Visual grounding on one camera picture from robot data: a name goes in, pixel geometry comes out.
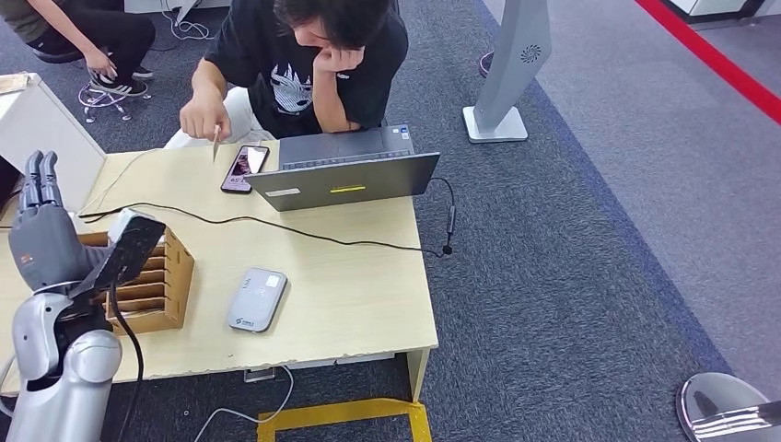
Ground seated person's left hand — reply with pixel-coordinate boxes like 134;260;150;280
312;45;366;76

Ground robot left hand grey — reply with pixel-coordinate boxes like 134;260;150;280
8;149;114;294

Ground seated person's right hand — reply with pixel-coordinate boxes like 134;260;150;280
179;91;233;143

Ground crouching person's hand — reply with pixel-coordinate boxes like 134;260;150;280
84;47;118;77

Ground crouching person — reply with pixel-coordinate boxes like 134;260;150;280
0;0;157;97

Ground seated person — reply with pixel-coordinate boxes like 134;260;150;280
163;0;410;151

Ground wooden card rack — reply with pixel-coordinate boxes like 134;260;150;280
76;227;196;337

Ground grey card reader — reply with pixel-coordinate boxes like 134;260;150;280
227;267;289;334

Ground chrome stool base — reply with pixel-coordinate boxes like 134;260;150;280
77;82;154;123

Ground black smartphone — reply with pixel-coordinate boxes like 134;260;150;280
220;145;271;195

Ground white furniture edge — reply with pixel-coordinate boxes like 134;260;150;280
123;0;233;14

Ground white monitor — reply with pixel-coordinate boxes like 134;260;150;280
0;72;108;215

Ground grey laptop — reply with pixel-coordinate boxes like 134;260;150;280
243;124;442;213

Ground grey kiosk stand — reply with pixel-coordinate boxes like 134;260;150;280
462;0;554;145

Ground desk side panel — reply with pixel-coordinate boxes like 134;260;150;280
405;348;433;404

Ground yellow floor tape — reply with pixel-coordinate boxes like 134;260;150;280
256;397;433;442

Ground white cabinet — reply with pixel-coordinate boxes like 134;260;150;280
665;0;781;24

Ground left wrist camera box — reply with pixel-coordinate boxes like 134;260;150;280
66;208;167;300

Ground white floor cables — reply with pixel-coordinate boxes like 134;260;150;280
159;0;217;42

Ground thin beige cable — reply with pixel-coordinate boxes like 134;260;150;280
79;147;161;215

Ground long black cable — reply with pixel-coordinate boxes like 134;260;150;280
77;177;458;259

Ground thin white cable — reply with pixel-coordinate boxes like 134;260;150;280
193;365;296;442

